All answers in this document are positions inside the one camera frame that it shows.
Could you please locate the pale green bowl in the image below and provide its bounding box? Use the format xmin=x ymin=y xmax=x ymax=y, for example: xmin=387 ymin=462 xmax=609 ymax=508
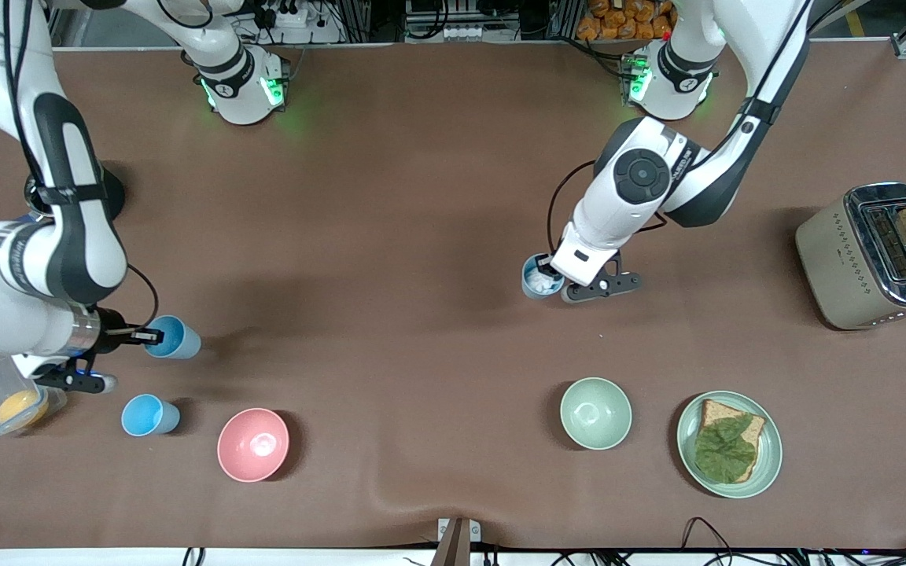
xmin=560 ymin=377 xmax=633 ymax=451

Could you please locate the brown bread slice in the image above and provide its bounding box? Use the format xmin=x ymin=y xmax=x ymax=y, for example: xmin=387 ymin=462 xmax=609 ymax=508
xmin=695 ymin=399 xmax=767 ymax=483

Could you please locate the black looped cable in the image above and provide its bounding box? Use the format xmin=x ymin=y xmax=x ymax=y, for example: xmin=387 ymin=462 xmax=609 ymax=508
xmin=681 ymin=516 xmax=737 ymax=566

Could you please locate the blue plastic cup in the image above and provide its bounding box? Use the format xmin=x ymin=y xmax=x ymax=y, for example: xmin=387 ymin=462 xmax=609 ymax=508
xmin=121 ymin=394 xmax=182 ymax=437
xmin=144 ymin=314 xmax=203 ymax=361

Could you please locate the pink bowl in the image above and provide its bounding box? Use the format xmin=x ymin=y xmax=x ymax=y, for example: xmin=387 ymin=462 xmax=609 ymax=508
xmin=217 ymin=407 xmax=290 ymax=483

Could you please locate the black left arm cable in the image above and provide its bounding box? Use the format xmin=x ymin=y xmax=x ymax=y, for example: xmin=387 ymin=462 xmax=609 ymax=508
xmin=546 ymin=0 xmax=813 ymax=260

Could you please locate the bag of orange snacks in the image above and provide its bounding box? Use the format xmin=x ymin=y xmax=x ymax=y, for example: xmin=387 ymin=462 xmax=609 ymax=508
xmin=576 ymin=0 xmax=674 ymax=42

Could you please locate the pale green plate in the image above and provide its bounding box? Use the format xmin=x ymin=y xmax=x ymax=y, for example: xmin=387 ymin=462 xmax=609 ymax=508
xmin=676 ymin=391 xmax=783 ymax=499

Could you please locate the white power strip with plugs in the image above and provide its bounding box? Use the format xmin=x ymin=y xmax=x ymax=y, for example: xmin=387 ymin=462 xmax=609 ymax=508
xmin=260 ymin=2 xmax=311 ymax=28

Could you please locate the orange fruit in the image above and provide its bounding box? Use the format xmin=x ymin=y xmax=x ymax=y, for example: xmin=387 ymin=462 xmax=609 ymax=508
xmin=0 ymin=390 xmax=50 ymax=429

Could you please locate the blue cup holding white paper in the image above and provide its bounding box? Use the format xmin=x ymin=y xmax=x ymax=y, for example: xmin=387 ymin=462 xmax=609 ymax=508
xmin=521 ymin=252 xmax=566 ymax=300

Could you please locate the beige and chrome toaster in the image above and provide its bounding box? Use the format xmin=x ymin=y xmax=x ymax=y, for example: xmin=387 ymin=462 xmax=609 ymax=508
xmin=795 ymin=182 xmax=906 ymax=331

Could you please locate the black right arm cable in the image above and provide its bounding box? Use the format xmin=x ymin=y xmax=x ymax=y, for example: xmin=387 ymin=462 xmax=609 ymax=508
xmin=1 ymin=0 xmax=161 ymax=335

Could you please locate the brown table cloth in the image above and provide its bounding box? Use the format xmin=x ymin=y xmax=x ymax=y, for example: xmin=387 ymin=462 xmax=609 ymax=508
xmin=0 ymin=43 xmax=906 ymax=551

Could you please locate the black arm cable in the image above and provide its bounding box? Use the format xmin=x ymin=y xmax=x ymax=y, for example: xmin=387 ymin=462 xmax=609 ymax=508
xmin=1 ymin=0 xmax=161 ymax=335
xmin=546 ymin=0 xmax=813 ymax=260

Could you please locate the green lettuce leaf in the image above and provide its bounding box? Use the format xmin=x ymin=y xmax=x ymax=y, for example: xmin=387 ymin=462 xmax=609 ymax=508
xmin=694 ymin=415 xmax=759 ymax=482

